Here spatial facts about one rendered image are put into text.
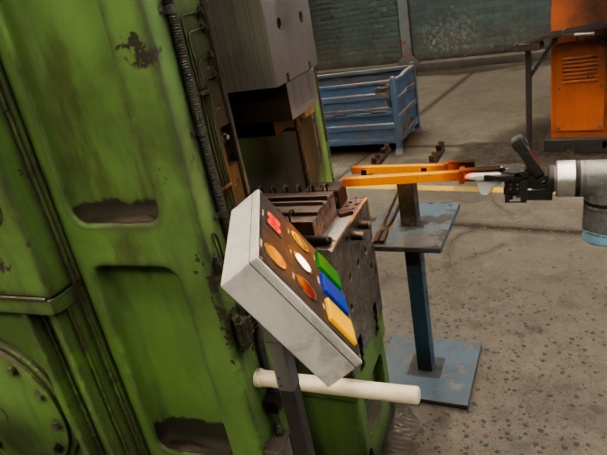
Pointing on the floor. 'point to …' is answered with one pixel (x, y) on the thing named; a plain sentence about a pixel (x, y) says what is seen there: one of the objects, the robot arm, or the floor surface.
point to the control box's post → (292, 398)
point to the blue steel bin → (370, 106)
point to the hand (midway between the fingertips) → (470, 172)
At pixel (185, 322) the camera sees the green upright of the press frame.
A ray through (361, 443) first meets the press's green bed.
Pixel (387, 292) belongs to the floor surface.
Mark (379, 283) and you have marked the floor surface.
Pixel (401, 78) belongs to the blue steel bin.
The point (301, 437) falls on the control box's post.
